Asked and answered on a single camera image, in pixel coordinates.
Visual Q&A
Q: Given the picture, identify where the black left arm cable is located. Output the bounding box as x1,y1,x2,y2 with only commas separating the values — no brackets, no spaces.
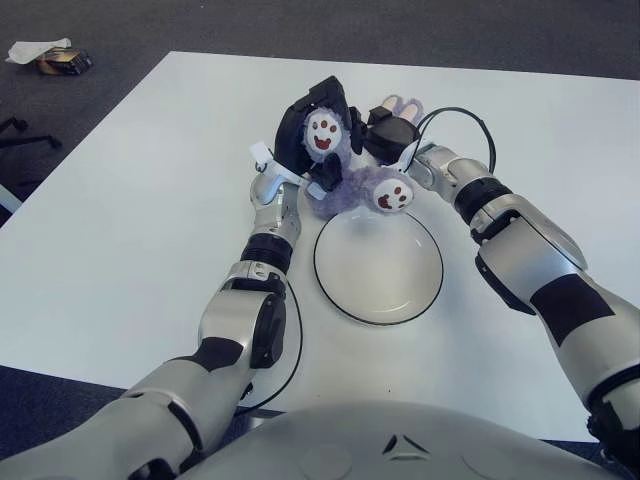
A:
239,279,304,416

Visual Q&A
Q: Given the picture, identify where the grey robot torso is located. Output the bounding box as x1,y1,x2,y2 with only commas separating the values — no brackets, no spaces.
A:
174,399,621,480

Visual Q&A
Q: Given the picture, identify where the white furniture edge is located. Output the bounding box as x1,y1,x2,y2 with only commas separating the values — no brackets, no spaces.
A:
0,184,24,214

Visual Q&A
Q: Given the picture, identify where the white plate with black rim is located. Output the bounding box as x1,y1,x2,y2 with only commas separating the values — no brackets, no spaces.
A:
313,207,444,327

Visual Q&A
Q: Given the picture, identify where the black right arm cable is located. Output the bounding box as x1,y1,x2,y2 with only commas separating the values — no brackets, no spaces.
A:
399,105,497,174

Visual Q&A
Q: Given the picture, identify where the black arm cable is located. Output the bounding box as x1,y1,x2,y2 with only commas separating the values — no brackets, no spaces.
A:
399,105,497,174
239,279,304,416

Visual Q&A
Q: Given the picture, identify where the black and gold box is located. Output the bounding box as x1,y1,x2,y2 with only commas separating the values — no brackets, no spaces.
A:
37,47,95,76

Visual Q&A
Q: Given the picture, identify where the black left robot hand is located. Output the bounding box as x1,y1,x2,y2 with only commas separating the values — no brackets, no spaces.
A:
273,75,366,194

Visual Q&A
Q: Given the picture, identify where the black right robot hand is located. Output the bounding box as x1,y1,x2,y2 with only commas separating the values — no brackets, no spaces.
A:
362,107,421,169

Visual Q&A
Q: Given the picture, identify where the white right wrist connector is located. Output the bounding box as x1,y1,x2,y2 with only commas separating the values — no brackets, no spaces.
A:
399,142,437,174

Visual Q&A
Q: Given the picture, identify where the black office chair base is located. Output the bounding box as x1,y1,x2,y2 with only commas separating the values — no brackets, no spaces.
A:
0,115,64,151

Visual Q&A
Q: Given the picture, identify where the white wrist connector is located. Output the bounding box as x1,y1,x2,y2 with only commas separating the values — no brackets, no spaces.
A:
248,141,326,199
399,142,437,174

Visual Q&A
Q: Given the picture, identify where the purple plush rabbit doll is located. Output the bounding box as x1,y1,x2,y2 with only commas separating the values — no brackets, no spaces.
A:
299,94,426,221

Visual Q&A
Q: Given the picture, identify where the white left wrist connector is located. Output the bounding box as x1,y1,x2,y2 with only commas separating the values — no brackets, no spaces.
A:
248,141,326,199

